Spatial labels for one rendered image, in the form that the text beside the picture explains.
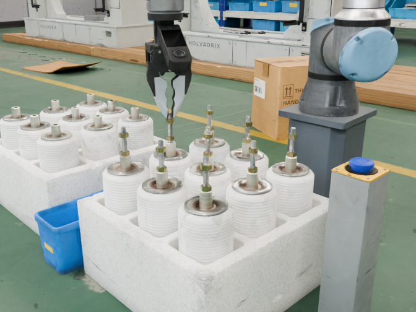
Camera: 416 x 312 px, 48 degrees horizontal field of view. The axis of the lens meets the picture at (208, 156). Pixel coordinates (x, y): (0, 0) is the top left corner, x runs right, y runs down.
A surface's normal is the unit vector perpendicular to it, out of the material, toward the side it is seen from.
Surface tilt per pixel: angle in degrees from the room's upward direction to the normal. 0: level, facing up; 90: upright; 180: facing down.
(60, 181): 90
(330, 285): 90
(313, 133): 90
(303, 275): 90
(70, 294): 0
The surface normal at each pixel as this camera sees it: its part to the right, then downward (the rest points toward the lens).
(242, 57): -0.68, 0.25
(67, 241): 0.69, 0.29
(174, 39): 0.14, -0.63
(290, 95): 0.36, 0.33
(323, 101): -0.37, 0.02
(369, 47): 0.15, 0.47
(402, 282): 0.00, -0.94
